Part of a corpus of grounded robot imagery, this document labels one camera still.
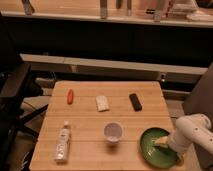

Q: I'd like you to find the yellow-tan gripper finger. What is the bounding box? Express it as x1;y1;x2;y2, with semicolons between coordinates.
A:
154;136;168;147

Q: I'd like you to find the green ceramic bowl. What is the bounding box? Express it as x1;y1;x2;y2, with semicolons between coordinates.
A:
139;127;179;169

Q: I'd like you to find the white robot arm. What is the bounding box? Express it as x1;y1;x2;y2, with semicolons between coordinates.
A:
154;114;213;155

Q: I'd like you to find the black rectangular remote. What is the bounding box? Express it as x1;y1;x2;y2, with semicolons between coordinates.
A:
129;93;142;111

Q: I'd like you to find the white folded cloth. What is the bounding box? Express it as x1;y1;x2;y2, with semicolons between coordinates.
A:
96;95;109;112

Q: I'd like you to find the wooden table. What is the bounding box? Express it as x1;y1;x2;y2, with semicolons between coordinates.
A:
30;81;186;171

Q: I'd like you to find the clear plastic bottle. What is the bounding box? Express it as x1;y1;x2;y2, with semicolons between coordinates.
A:
55;121;71;163

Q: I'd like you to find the orange carrot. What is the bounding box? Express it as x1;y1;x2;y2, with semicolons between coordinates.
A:
67;89;74;105

